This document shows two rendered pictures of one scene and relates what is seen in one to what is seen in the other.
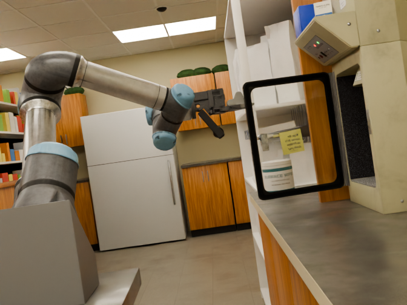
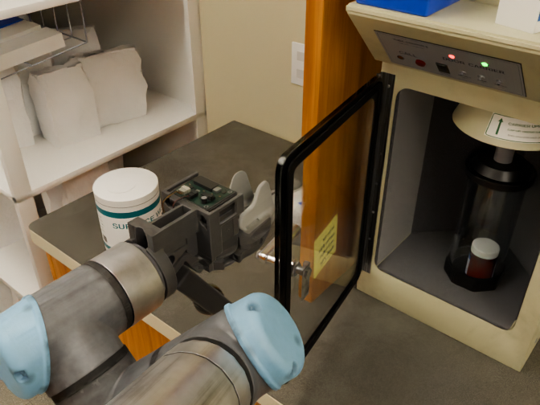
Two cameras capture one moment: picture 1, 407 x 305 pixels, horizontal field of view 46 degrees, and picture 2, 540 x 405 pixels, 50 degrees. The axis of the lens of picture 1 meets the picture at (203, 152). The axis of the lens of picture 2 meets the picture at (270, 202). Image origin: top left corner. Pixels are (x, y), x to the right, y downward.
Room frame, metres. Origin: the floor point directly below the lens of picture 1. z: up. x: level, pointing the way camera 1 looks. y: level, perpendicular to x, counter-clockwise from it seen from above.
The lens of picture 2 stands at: (1.25, 0.28, 1.71)
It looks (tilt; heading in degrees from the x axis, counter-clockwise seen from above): 34 degrees down; 308
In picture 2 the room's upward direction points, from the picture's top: straight up
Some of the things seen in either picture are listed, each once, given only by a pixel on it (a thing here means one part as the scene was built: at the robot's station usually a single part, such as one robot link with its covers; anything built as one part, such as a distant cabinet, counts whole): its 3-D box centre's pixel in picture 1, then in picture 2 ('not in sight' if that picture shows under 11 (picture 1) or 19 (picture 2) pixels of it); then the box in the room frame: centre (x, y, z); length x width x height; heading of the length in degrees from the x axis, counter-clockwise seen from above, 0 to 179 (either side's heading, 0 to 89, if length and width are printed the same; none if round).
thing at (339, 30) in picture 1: (323, 43); (476, 57); (1.48, -0.42, 1.46); 0.32 x 0.11 x 0.10; 179
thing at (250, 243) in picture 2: (227, 108); (239, 237); (1.60, -0.10, 1.31); 0.09 x 0.05 x 0.02; 89
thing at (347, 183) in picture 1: (338, 129); (372, 184); (1.63, -0.47, 1.19); 0.03 x 0.02 x 0.39; 179
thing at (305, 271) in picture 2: (264, 142); (302, 280); (1.58, -0.20, 1.18); 0.02 x 0.02 x 0.06; 7
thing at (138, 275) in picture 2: (185, 109); (125, 280); (1.63, 0.04, 1.33); 0.08 x 0.05 x 0.08; 179
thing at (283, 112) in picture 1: (294, 135); (328, 232); (1.61, -0.31, 1.19); 0.30 x 0.01 x 0.40; 97
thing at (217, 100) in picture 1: (208, 103); (186, 237); (1.62, -0.04, 1.34); 0.12 x 0.08 x 0.09; 89
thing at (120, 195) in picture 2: not in sight; (130, 212); (2.10, -0.31, 1.02); 0.13 x 0.13 x 0.15
